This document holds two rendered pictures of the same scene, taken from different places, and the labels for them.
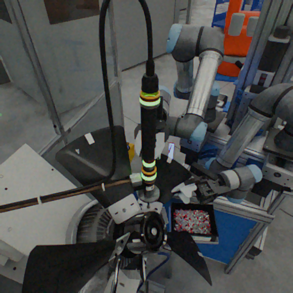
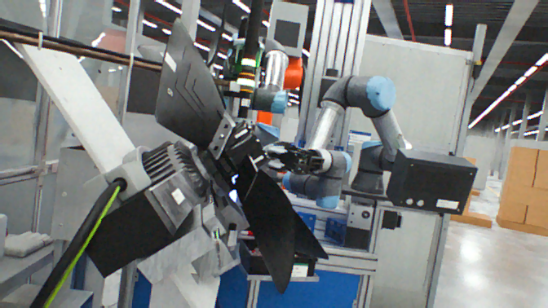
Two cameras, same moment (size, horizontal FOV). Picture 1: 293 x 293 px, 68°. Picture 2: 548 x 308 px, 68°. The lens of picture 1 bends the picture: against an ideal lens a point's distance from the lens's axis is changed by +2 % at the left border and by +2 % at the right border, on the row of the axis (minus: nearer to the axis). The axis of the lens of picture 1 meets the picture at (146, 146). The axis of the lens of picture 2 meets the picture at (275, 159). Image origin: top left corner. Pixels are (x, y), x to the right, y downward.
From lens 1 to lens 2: 0.90 m
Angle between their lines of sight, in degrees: 43
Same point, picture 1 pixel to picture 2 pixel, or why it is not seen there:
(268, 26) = (318, 72)
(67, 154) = (151, 51)
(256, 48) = (310, 94)
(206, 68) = (276, 60)
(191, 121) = (271, 88)
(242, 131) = (320, 123)
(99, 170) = not seen: hidden behind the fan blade
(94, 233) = (174, 149)
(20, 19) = not seen: outside the picture
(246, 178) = (337, 155)
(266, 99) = (336, 86)
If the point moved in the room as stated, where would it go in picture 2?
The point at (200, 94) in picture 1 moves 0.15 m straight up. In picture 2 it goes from (274, 73) to (280, 30)
